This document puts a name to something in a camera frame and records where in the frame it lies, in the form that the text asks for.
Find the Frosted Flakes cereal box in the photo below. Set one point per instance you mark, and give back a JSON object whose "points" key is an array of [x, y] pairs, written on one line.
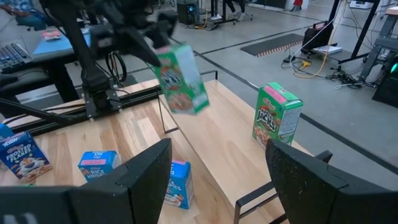
{"points": [[23, 158]]}

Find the black computer tower with lights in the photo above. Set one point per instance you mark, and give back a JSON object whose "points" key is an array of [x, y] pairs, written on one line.
{"points": [[388, 90]]}

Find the Apple Jacks cereal box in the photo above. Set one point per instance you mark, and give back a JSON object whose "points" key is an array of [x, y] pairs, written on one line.
{"points": [[183, 87], [276, 115]]}

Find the blue desk mat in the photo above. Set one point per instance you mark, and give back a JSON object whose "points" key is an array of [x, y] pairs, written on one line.
{"points": [[59, 46]]}

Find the black keyboard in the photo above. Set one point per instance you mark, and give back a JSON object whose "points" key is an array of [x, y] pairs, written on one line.
{"points": [[14, 56]]}

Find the black equipment case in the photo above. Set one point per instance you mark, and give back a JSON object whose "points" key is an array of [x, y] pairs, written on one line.
{"points": [[317, 35]]}

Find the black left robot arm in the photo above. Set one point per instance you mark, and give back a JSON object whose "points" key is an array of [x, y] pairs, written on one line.
{"points": [[90, 77]]}

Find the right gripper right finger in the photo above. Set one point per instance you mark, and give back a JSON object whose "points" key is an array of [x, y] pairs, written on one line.
{"points": [[311, 193]]}

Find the black floor mat striped edge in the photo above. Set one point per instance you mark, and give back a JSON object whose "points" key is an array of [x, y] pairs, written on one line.
{"points": [[273, 43]]}

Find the white paper stack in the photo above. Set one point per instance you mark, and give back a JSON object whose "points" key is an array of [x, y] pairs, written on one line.
{"points": [[328, 49]]}

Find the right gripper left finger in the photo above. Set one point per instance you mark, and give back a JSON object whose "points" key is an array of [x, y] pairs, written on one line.
{"points": [[140, 193]]}

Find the wooden shelf with black frame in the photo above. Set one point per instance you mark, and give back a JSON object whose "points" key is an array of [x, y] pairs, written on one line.
{"points": [[224, 140]]}

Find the person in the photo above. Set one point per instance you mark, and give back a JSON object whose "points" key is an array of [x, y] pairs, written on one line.
{"points": [[21, 18], [231, 6]]}

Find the dark gray desk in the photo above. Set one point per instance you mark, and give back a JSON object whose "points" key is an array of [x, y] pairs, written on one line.
{"points": [[46, 60]]}

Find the black metal table frame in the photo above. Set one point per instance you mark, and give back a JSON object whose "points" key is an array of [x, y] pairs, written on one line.
{"points": [[133, 96]]}

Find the black metal stand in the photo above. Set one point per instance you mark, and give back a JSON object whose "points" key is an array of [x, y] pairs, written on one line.
{"points": [[365, 28]]}

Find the gray metal workbench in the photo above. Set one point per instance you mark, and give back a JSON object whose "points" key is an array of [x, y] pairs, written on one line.
{"points": [[382, 43]]}

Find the dark office chair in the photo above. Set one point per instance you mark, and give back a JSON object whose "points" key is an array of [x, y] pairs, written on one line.
{"points": [[25, 81]]}

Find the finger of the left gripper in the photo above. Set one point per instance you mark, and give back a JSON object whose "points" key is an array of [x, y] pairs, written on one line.
{"points": [[164, 29], [140, 45]]}

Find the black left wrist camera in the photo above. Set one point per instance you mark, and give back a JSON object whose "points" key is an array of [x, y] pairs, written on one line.
{"points": [[102, 40]]}

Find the red and white packet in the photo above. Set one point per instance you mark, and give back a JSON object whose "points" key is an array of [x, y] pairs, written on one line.
{"points": [[51, 35]]}

